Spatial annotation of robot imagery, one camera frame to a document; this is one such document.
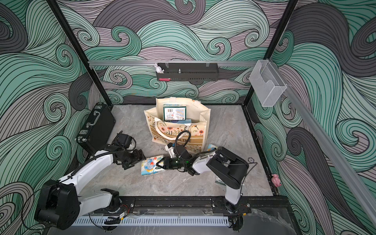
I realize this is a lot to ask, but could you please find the light blue puppy tissue pack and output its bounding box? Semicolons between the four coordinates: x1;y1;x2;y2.
167;119;192;124

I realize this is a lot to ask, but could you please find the white slotted cable duct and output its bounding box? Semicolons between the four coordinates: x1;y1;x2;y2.
73;215;230;227

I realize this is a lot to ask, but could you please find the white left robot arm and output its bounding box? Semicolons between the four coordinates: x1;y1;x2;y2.
34;132;146;230

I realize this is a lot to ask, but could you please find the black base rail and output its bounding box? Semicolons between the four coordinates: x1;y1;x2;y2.
119;196;290;214

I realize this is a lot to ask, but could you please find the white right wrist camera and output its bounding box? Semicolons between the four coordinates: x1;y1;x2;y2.
164;143;176;158

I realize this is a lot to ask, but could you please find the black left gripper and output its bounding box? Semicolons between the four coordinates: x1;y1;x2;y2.
118;148;147;169

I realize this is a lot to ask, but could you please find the pink plush toy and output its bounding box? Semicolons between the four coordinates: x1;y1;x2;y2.
271;174;282;188

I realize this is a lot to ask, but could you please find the elephant print tissue pack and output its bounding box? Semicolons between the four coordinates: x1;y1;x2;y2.
215;176;226;186
206;144;217;152
141;155;165;176

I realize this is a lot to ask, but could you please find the floral canvas tote bag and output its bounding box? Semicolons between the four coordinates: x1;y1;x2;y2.
144;98;211;153

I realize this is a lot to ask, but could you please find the black carrying case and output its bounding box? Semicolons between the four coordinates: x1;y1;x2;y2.
75;102;116;155

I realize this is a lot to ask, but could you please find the clear acrylic wall holder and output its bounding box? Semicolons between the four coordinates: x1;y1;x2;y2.
249;60;287;107

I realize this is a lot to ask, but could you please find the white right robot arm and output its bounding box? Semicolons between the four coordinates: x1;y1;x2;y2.
156;130;250;206

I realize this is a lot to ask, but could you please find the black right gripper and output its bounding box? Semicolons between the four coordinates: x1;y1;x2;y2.
157;157;188;170

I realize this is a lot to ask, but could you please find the white rabbit figurine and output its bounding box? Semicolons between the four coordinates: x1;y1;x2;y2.
154;63;164;73

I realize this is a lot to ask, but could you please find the black wall shelf tray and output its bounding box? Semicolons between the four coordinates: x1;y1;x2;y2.
156;62;219;82

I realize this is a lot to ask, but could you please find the green barcode tissue pack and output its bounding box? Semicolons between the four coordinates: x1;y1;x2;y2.
163;104;187;121

